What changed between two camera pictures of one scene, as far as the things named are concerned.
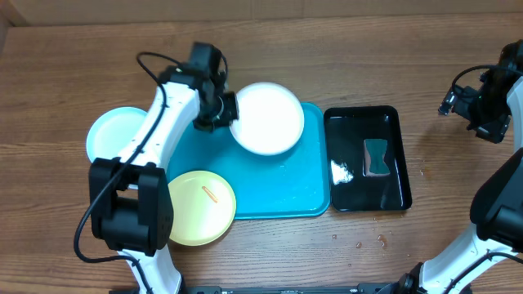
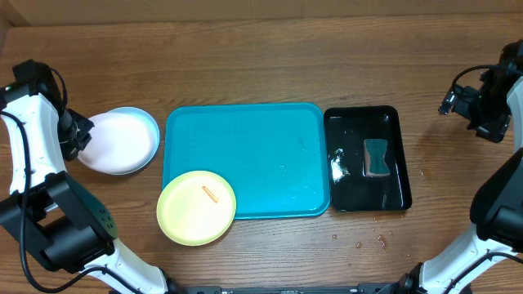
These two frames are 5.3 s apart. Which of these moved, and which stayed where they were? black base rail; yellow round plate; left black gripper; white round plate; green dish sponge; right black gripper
Moved: white round plate; left black gripper
Stayed: black base rail; yellow round plate; green dish sponge; right black gripper
